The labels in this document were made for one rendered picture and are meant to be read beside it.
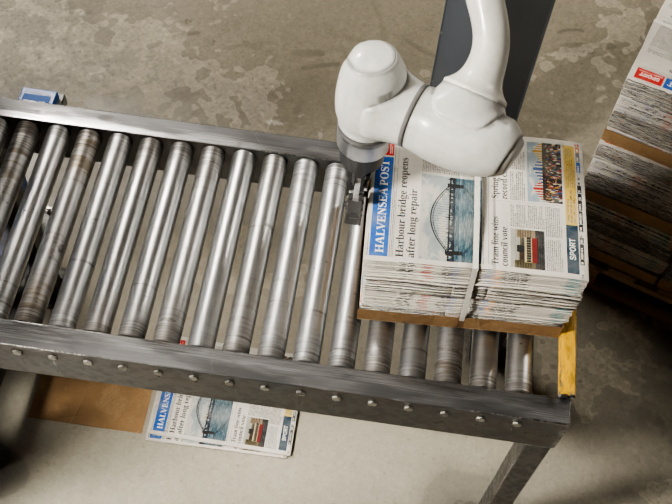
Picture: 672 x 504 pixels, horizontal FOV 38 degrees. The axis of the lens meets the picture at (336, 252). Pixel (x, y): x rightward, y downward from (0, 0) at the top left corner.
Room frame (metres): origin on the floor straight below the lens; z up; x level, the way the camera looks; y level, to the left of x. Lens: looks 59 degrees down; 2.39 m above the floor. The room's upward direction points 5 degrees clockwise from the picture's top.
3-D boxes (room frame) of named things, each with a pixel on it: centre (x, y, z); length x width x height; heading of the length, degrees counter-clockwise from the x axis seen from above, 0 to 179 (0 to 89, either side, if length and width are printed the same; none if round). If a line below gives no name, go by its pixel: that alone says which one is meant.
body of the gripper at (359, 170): (0.96, -0.03, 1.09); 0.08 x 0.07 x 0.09; 176
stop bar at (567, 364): (0.90, -0.44, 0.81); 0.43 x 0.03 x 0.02; 176
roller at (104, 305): (0.97, 0.41, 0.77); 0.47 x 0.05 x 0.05; 176
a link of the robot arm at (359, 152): (0.96, -0.03, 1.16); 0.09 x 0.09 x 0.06
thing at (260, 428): (0.97, 0.25, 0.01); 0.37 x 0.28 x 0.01; 86
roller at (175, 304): (0.96, 0.28, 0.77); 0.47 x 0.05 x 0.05; 176
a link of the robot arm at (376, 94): (0.96, -0.04, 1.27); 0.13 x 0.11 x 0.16; 67
